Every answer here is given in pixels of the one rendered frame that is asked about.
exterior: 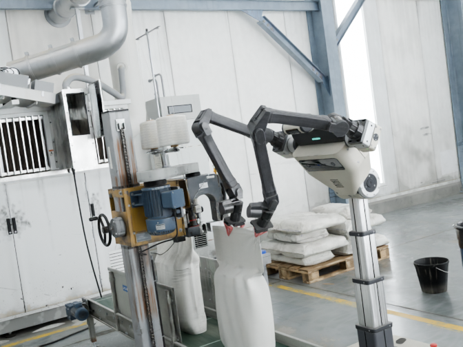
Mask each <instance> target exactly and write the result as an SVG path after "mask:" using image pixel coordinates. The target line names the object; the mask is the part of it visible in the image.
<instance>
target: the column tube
mask: <svg viewBox="0 0 463 347"><path fill-rule="evenodd" d="M101 117H102V122H103V131H104V136H105V144H106V149H107V158H108V163H109V168H110V177H111V182H112V190H120V189H126V188H129V187H128V182H127V172H126V168H125V167H126V166H125V159H124V153H123V146H122V140H121V131H117V130H116V122H115V120H116V119H123V118H124V120H125V129H126V130H124V132H125V140H126V145H127V154H128V160H129V164H130V165H129V166H130V173H131V179H132V187H138V186H140V183H139V182H137V178H136V172H138V168H137V163H136V154H135V149H134V140H133V135H132V126H131V121H130V112H129V111H128V110H127V111H119V112H108V113H105V114H102V115H101ZM107 147H110V154H111V159H112V168H113V169H111V167H110V158H109V154H108V148H107ZM114 205H115V209H116V211H122V212H124V211H125V203H124V198H114ZM121 251H122V256H123V265H124V270H125V279H126V284H127V292H128V297H129V303H130V311H131V316H132V325H133V330H134V339H135V344H136V347H152V342H151V337H150V328H149V322H148V316H147V309H146V304H145V294H144V290H143V289H144V288H143V281H142V276H141V267H140V262H139V257H138V247H137V246H135V247H130V246H125V245H122V244H121ZM142 253H146V254H147V255H143V262H144V267H145V276H146V282H147V290H148V295H149V301H150V310H151V314H152V323H153V329H154V337H155V342H156V347H163V338H162V333H161V324H160V319H159V314H158V305H157V300H156V291H155V285H154V277H153V272H152V263H151V257H150V250H149V249H148V250H146V251H144V252H142Z"/></svg>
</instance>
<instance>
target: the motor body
mask: <svg viewBox="0 0 463 347"><path fill-rule="evenodd" d="M169 190H171V188H170V185H158V186H156V187H154V186H153V187H144V188H142V189H141V191H142V192H141V193H142V198H143V207H144V212H145V217H147V219H146V220H145V221H146V225H147V232H148V233H149V234H150V235H165V234H169V233H172V232H174V231H175V229H176V222H175V217H174V215H172V209H164V208H163V204H162V199H161V192H164V191H169Z"/></svg>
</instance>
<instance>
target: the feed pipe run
mask: <svg viewBox="0 0 463 347"><path fill-rule="evenodd" d="M89 2H90V0H54V3H53V5H52V7H53V9H51V10H44V15H45V18H46V20H47V22H48V23H49V24H50V25H52V26H54V27H56V28H63V27H65V26H67V25H68V24H69V23H70V21H71V18H72V17H73V16H74V15H76V24H77V29H78V33H79V40H78V41H76V42H77V45H76V46H78V47H77V48H78V49H77V50H79V52H80V54H78V55H80V56H79V57H82V58H80V59H82V60H81V61H83V62H84V67H83V70H84V75H86V76H90V75H89V70H88V65H89V64H91V63H96V62H98V61H102V60H104V59H107V58H109V57H111V56H113V55H114V54H115V53H116V52H117V51H119V50H120V49H121V46H122V45H123V44H124V42H125V40H126V36H127V32H128V19H127V10H126V7H127V4H126V0H98V3H99V4H100V5H99V9H100V11H101V16H102V22H103V27H102V29H101V31H100V32H99V33H98V34H95V35H94V36H90V37H87V38H83V29H82V24H81V15H80V10H84V9H85V8H82V7H83V6H86V5H87V4H88V3H89ZM79 52H78V53H79ZM82 64H83V63H82Z"/></svg>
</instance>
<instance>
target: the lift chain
mask: <svg viewBox="0 0 463 347"><path fill-rule="evenodd" d="M122 130H123V131H122ZM122 133H123V134H122ZM123 139H124V140H123ZM121 140H122V146H123V153H124V159H125V166H126V167H125V168H126V172H127V182H128V187H129V188H130V186H131V187H132V179H131V173H130V166H129V165H130V164H129V160H128V154H127V145H126V140H125V132H124V129H123V128H121ZM123 142H124V143H123ZM124 145H125V146H124ZM125 151H126V152H125ZM125 154H126V155H125ZM126 157H127V158H126ZM126 163H127V164H126ZM127 166H128V167H127ZM128 174H129V175H128ZM129 177H130V178H129ZM129 180H130V181H129ZM137 247H138V257H139V262H140V267H141V276H142V281H143V288H144V289H143V290H144V294H145V304H146V309H147V316H148V322H149V328H150V337H151V342H152V347H156V342H155V337H154V329H153V323H152V314H151V310H150V301H149V295H148V290H147V282H146V276H145V267H144V262H143V254H142V255H141V254H139V253H140V252H141V251H142V248H141V245H140V246H137ZM139 250H140V251H139ZM140 256H141V257H140ZM142 267H143V268H142ZM143 273H144V274H143ZM144 282H145V283H144ZM144 285H145V286H144ZM146 296H147V297H146ZM147 302H148V303H147ZM148 307H149V308H148ZM150 319H151V320H150ZM150 322H151V323H150ZM150 325H151V326H150ZM151 330H152V331H151ZM153 341H154V343H153Z"/></svg>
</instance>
